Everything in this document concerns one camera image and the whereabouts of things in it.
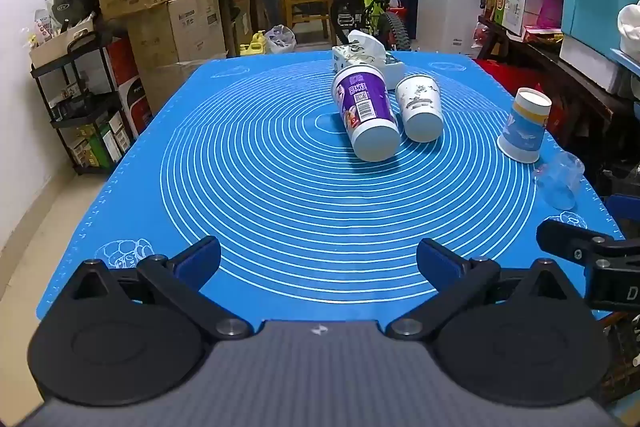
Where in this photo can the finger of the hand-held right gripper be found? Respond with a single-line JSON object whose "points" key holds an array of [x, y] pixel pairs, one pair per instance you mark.
{"points": [[565, 239], [627, 214]]}

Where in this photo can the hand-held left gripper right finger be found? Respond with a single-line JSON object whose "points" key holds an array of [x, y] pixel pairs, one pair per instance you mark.
{"points": [[436, 263]]}

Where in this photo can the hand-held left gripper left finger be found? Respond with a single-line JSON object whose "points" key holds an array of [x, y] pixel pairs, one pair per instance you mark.
{"points": [[199, 259]]}

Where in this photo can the purple label white cup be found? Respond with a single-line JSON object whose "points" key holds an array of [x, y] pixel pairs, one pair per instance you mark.
{"points": [[367, 109]]}

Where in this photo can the clear plastic cup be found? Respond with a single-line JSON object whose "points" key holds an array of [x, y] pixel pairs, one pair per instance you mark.
{"points": [[559, 182]]}

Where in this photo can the blue and yellow paper cup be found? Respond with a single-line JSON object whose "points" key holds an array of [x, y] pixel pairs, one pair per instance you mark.
{"points": [[522, 127]]}

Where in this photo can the white cup with grey print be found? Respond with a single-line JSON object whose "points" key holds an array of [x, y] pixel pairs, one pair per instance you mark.
{"points": [[421, 107]]}

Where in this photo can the blue silicone mat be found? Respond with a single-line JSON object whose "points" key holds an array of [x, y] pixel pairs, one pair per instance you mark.
{"points": [[260, 167]]}

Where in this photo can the dark wooden side table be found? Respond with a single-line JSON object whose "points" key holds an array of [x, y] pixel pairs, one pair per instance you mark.
{"points": [[565, 77]]}

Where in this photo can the white foam box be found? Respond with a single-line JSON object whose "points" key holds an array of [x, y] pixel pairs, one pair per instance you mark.
{"points": [[590, 62]]}

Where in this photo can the crumpled brown cardboard box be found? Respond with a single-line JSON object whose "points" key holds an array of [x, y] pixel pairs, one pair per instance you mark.
{"points": [[165, 82]]}

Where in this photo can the red and white box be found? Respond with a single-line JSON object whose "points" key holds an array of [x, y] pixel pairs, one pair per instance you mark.
{"points": [[131, 92]]}

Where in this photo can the teal storage bin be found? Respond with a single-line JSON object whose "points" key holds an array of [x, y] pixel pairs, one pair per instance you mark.
{"points": [[595, 7]]}

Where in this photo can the yellow plastic jug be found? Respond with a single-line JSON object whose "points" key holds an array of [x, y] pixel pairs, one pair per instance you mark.
{"points": [[252, 44]]}

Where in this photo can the white printed tissue box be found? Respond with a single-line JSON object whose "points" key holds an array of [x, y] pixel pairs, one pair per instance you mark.
{"points": [[357, 52]]}

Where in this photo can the plain brown cardboard box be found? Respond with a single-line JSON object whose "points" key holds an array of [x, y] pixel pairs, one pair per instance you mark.
{"points": [[185, 27]]}

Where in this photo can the green and white box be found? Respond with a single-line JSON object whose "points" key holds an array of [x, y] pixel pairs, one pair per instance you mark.
{"points": [[517, 7]]}

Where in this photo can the clear plastic bag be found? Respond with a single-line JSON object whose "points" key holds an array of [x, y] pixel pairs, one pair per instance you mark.
{"points": [[280, 38]]}

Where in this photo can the black shelf cart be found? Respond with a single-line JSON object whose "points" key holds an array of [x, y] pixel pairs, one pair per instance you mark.
{"points": [[75, 57]]}

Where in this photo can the dark wooden cluttered table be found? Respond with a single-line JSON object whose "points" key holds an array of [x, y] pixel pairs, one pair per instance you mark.
{"points": [[240, 2]]}

